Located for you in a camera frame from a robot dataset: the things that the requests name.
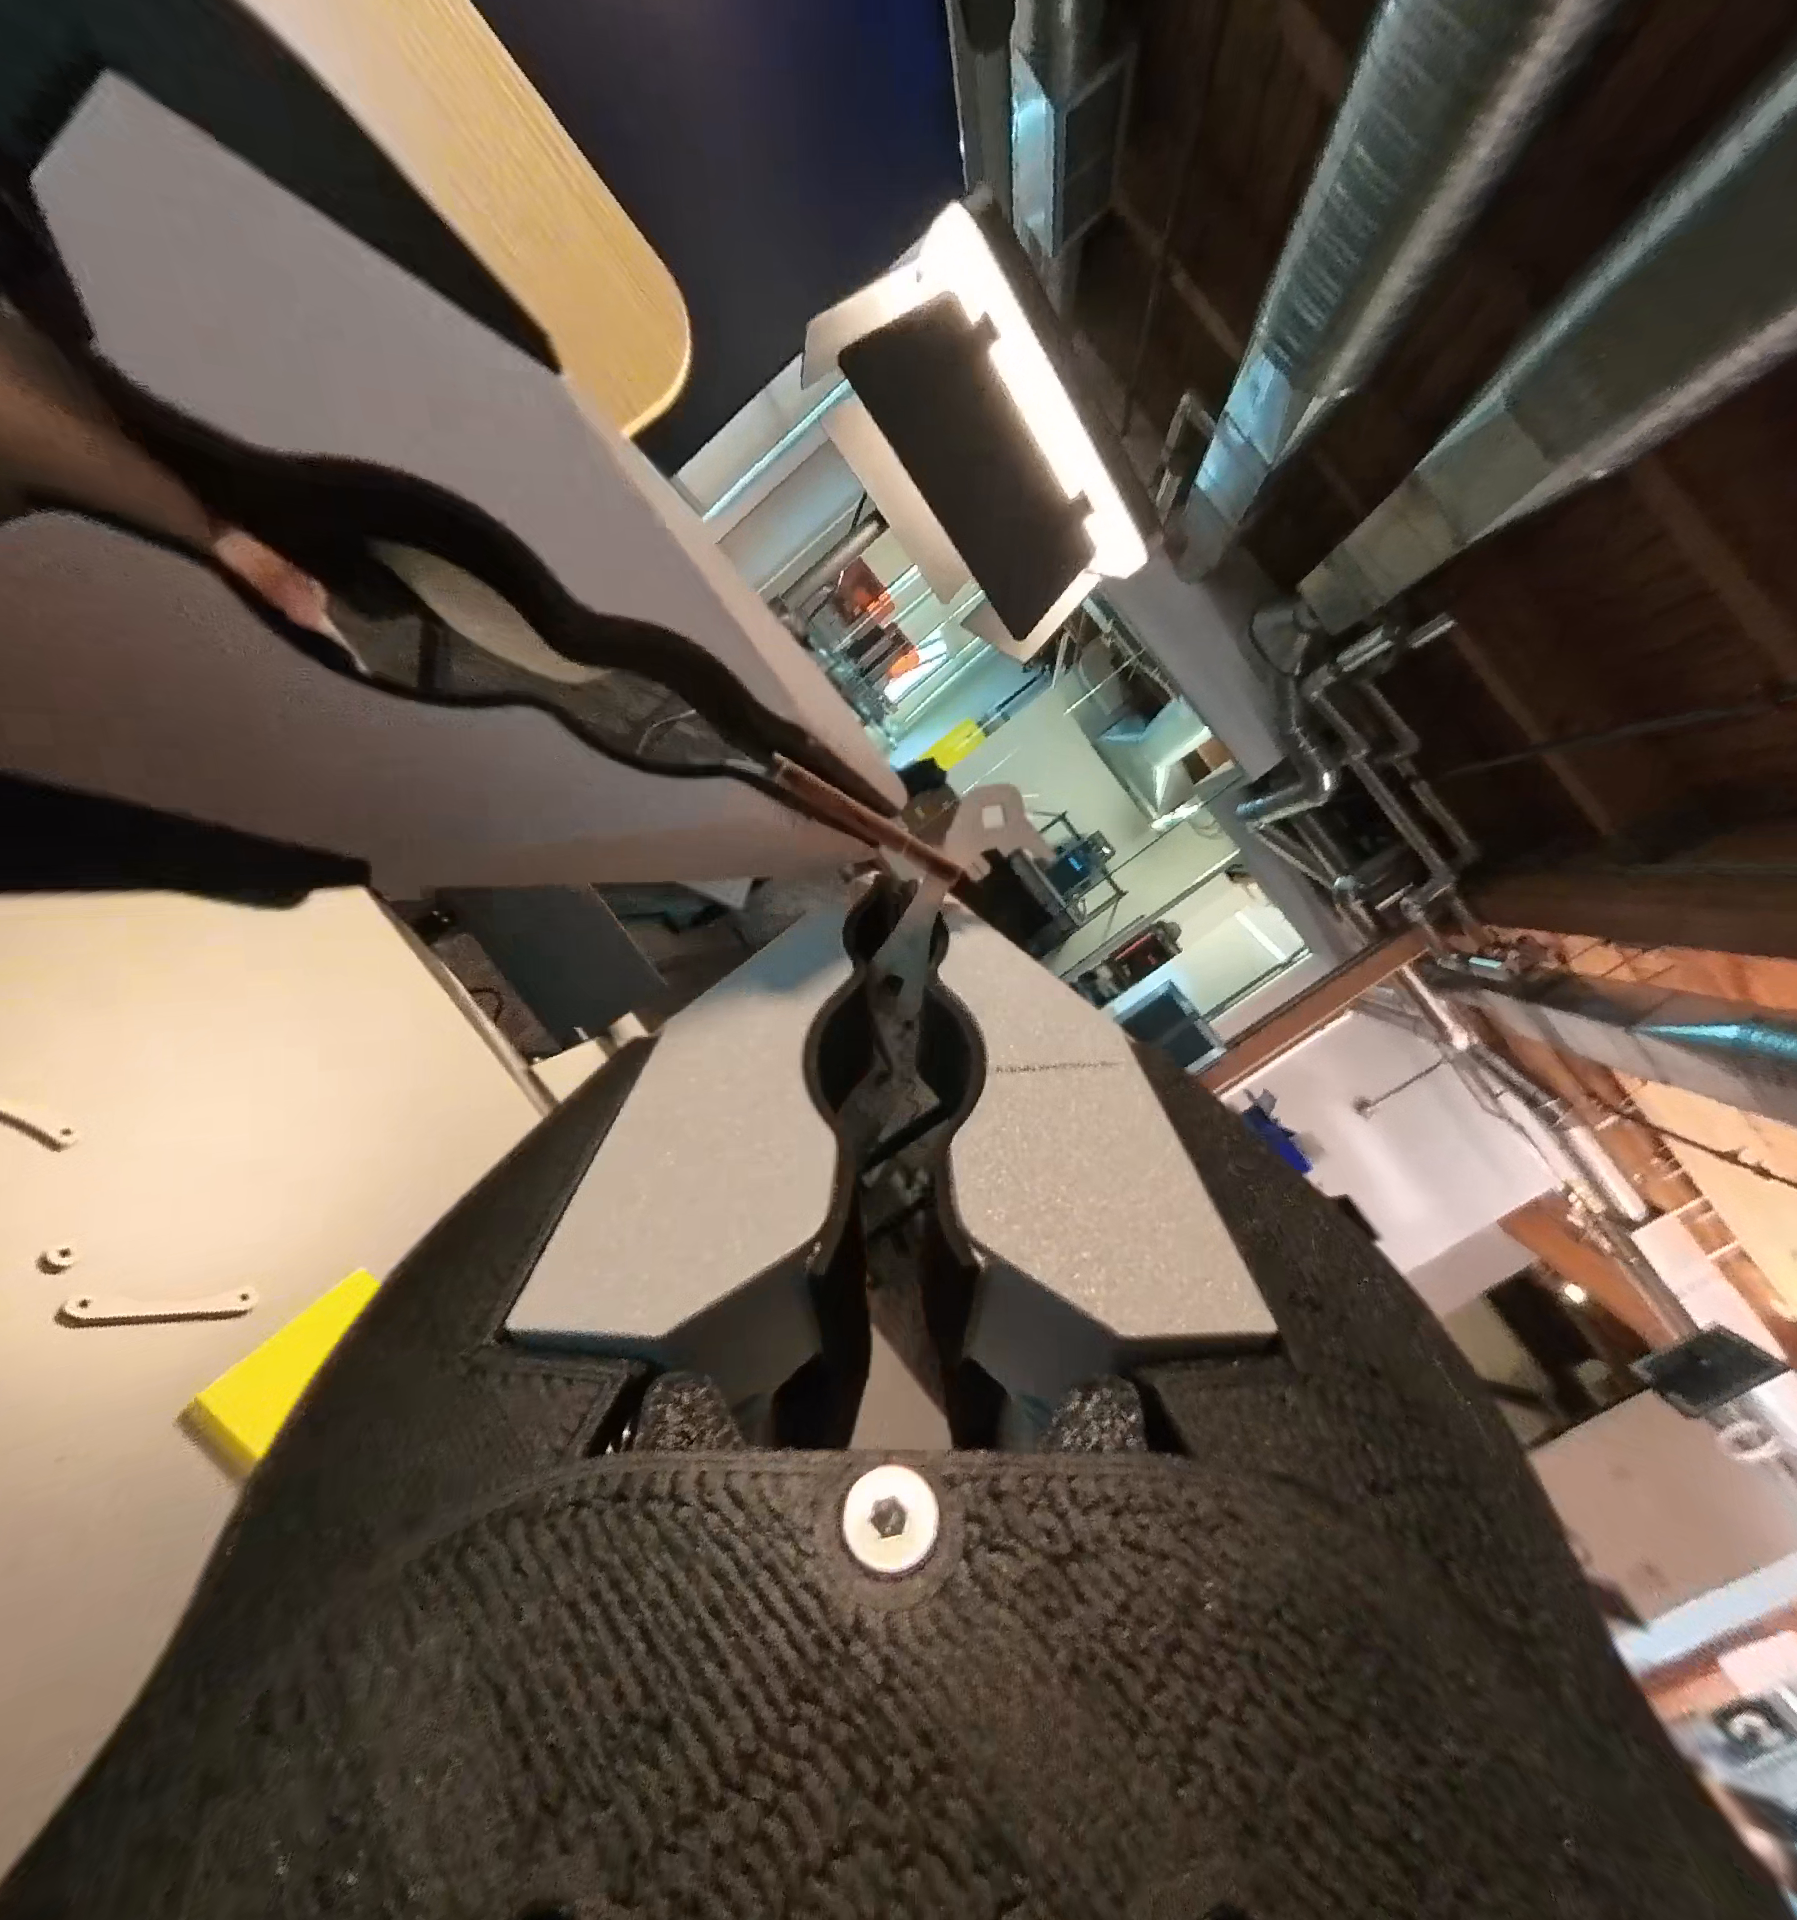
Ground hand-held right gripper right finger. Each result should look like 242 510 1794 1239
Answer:
913 899 1281 1420

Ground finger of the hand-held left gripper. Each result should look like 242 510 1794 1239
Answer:
28 68 913 827
0 508 900 890

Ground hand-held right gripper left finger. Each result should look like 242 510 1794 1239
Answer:
501 876 888 1420

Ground small metal bracket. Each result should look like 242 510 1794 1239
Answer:
860 778 1053 1143

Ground copper rod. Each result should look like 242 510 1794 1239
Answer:
770 755 975 890

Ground flat wooden link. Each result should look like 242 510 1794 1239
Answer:
59 1286 260 1329

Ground person's left hand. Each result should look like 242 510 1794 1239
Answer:
0 298 337 629

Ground grey box printer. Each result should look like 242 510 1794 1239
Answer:
1124 982 1218 1060

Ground light wooden panel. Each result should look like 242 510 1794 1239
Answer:
231 0 693 442

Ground dark grey desk cabinet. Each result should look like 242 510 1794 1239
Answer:
425 885 675 1060

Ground black equipment rack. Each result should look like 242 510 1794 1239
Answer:
990 848 1102 954

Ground yellow notepad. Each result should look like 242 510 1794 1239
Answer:
186 1267 383 1480

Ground metal ceiling pipes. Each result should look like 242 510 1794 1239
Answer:
1234 607 1485 917

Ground black flat screen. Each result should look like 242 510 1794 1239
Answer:
1634 1328 1788 1420

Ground rectangular hanging ceiling lamp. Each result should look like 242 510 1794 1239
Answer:
799 196 1154 654

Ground blue wall-mounted device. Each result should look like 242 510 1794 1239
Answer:
1240 1086 1318 1191

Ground spiral metal ventilation duct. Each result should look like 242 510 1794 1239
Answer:
1438 961 1797 1084

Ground large metal ventilation duct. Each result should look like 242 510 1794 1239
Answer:
1181 0 1641 580
1294 0 1797 641

